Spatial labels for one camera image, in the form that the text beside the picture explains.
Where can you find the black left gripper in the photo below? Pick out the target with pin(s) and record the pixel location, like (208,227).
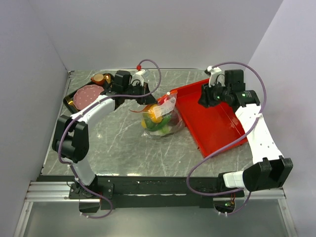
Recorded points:
(147,100)

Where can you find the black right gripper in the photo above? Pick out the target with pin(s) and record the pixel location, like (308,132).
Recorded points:
(205,99)

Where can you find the red toy bell pepper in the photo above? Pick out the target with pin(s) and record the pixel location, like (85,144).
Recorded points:
(163,99)

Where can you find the yellow toy mango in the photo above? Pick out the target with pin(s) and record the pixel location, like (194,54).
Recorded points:
(151,114)

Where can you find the clear zip top bag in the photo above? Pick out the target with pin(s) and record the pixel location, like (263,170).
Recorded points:
(166,110)

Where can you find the orange green toy mango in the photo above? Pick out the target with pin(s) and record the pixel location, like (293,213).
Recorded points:
(151,126)

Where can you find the dark purple toy onion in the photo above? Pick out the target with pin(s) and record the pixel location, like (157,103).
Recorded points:
(176,118)

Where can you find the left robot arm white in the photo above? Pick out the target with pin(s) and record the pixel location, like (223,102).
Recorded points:
(93,102)

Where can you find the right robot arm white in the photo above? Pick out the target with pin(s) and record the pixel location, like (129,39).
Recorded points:
(270,169)

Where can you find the red plastic bin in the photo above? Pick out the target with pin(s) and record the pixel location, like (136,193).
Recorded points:
(211,128)

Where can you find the gold spoon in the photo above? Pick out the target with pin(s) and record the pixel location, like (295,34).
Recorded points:
(108,78)

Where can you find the brown ceramic cup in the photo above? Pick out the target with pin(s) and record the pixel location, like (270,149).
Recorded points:
(98,79)

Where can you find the pink dotted plate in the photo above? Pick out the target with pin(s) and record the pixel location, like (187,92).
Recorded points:
(86,95)

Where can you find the gold fork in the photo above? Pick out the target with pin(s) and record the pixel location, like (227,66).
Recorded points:
(69,101)

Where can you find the black serving tray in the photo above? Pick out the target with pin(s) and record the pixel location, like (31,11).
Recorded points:
(73,109)

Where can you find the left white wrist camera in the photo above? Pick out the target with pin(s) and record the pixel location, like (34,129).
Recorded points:
(140,75)

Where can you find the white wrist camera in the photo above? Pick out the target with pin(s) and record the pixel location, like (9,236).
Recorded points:
(213,73)
(140,75)

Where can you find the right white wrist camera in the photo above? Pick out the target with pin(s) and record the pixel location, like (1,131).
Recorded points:
(213,73)

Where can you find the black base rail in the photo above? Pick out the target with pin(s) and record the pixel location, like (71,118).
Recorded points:
(138,191)

